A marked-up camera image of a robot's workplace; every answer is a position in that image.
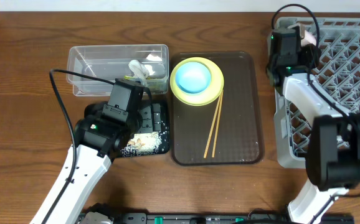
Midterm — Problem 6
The light blue bowl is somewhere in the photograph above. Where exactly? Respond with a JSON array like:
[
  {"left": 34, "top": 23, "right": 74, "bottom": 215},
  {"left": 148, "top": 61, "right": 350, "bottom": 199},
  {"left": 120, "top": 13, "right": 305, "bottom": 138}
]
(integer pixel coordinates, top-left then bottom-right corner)
[{"left": 175, "top": 62, "right": 211, "bottom": 94}]

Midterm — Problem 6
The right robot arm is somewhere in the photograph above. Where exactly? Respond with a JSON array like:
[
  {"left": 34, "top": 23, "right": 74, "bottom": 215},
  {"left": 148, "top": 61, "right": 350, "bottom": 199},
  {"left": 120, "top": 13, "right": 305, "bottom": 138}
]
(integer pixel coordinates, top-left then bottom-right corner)
[{"left": 266, "top": 27, "right": 360, "bottom": 223}]

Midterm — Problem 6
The clear plastic waste bin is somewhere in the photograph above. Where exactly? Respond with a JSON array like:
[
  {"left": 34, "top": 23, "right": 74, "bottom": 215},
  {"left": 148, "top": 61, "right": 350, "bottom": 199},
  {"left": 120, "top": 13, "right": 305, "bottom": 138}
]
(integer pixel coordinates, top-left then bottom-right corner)
[{"left": 67, "top": 44, "right": 169, "bottom": 82}]

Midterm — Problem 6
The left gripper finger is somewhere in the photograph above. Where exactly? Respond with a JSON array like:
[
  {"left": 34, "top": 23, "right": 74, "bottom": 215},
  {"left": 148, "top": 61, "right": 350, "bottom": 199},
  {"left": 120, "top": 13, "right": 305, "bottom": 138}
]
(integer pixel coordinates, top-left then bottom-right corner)
[
  {"left": 152, "top": 103, "right": 161, "bottom": 132},
  {"left": 139, "top": 105, "right": 153, "bottom": 134}
]

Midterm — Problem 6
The green snack wrapper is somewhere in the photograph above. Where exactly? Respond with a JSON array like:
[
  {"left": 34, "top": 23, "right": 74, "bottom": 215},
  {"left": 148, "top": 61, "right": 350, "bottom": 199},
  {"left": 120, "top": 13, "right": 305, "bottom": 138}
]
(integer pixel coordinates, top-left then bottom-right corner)
[{"left": 124, "top": 75, "right": 168, "bottom": 95}]

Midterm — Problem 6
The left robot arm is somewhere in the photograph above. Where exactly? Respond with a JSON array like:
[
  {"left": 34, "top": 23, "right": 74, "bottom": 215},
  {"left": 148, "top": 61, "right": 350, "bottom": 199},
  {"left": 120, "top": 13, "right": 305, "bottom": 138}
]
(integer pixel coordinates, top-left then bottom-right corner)
[{"left": 32, "top": 78, "right": 153, "bottom": 223}]

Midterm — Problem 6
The yellow plate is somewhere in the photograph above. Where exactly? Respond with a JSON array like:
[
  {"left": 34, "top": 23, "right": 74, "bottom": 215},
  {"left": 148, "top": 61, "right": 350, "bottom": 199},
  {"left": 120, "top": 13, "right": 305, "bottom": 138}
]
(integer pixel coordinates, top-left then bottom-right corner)
[{"left": 170, "top": 57, "right": 224, "bottom": 106}]

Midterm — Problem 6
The leftover rice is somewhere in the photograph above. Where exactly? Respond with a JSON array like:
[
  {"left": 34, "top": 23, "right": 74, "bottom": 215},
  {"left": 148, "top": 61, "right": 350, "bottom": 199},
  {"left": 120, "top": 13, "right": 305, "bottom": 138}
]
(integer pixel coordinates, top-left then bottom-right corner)
[{"left": 120, "top": 131, "right": 169, "bottom": 157}]

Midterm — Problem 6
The brown serving tray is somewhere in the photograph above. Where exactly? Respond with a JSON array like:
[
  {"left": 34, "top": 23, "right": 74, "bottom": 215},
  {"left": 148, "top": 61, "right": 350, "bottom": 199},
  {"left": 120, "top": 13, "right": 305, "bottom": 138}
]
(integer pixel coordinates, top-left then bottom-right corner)
[{"left": 171, "top": 52, "right": 264, "bottom": 166}]

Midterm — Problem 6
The black waste tray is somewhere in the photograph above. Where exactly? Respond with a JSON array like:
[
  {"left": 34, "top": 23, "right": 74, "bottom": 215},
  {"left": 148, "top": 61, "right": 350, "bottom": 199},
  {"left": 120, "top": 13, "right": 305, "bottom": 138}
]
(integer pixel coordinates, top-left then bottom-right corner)
[{"left": 75, "top": 100, "right": 170, "bottom": 159}]

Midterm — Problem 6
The grey dishwasher rack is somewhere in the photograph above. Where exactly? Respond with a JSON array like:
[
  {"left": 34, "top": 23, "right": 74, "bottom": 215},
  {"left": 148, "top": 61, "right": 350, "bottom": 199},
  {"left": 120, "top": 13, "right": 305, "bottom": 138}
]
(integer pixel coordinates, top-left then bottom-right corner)
[{"left": 274, "top": 17, "right": 360, "bottom": 169}]

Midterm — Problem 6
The pink bowl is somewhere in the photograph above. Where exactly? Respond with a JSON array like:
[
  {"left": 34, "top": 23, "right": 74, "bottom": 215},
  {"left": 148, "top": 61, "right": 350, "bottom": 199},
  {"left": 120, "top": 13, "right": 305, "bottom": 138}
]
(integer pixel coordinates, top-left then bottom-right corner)
[{"left": 288, "top": 22, "right": 317, "bottom": 47}]

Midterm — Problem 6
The white napkin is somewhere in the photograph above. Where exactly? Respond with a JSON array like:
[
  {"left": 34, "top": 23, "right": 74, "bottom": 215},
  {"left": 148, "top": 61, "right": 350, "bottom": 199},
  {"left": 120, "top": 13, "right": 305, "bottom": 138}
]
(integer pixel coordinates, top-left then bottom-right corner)
[{"left": 128, "top": 60, "right": 149, "bottom": 86}]

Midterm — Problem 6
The wooden chopstick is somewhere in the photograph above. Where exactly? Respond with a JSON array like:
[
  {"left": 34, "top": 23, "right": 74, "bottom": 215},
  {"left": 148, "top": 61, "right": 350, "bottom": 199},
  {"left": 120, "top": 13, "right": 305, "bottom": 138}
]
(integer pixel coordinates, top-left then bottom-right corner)
[
  {"left": 212, "top": 91, "right": 224, "bottom": 158},
  {"left": 203, "top": 91, "right": 223, "bottom": 159}
]

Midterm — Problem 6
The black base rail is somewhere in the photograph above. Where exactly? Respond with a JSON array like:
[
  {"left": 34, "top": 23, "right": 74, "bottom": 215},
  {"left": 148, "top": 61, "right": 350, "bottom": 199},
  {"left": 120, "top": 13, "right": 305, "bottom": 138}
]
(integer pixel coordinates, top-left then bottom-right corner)
[{"left": 73, "top": 212, "right": 355, "bottom": 224}]

